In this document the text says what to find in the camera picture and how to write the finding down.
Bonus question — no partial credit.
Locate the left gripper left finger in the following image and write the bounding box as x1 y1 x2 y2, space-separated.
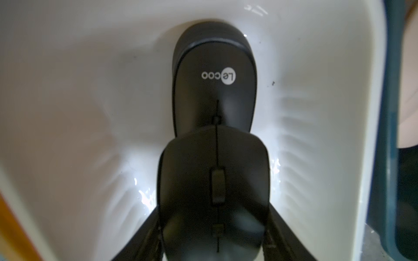
112 208 163 261

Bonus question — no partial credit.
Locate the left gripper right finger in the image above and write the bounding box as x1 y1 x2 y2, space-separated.
262 204 316 261

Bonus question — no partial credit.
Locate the black mouse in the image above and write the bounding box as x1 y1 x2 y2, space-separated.
172 21 258 136
157 126 270 261

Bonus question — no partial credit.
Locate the pink mouse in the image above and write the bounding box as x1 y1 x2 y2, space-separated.
397 1 418 149

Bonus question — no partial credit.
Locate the teal storage box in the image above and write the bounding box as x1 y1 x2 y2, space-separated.
366 1 418 261

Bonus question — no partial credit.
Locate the yellow storage box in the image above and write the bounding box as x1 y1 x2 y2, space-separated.
1 196 42 261

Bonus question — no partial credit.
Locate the white storage box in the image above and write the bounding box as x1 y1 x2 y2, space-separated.
1 1 386 261

